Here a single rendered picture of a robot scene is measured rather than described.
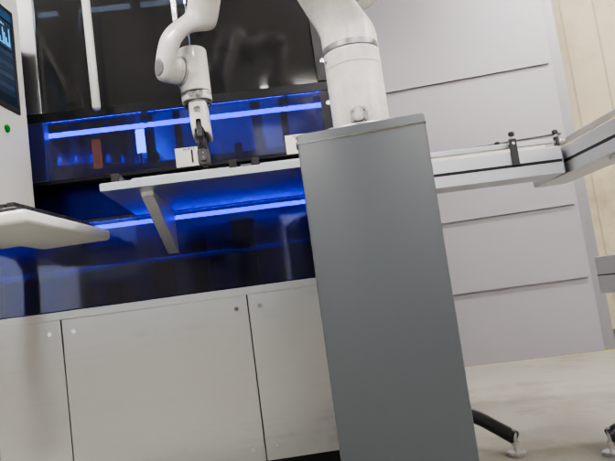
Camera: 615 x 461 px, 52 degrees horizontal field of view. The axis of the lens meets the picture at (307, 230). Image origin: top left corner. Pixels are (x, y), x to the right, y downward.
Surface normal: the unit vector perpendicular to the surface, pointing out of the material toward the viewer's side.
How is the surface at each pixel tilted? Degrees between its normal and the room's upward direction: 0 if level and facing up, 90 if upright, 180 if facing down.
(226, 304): 90
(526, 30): 90
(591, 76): 90
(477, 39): 90
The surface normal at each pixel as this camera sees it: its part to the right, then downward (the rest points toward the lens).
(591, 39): -0.16, -0.09
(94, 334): 0.05, -0.11
